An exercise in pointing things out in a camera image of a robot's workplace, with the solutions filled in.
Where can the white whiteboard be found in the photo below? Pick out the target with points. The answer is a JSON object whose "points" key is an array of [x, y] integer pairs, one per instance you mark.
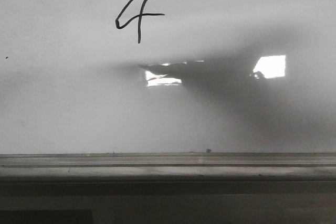
{"points": [[114, 76]]}

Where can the aluminium whiteboard tray frame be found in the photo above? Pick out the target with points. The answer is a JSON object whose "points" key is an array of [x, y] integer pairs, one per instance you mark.
{"points": [[167, 174]]}

